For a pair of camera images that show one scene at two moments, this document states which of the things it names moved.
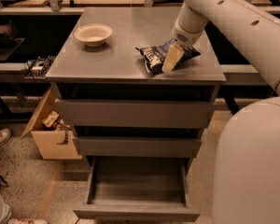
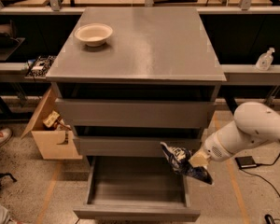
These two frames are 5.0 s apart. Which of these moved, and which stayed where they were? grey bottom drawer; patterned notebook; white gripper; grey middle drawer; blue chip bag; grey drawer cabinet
Moved: blue chip bag; white gripper
Stayed: patterned notebook; grey middle drawer; grey bottom drawer; grey drawer cabinet
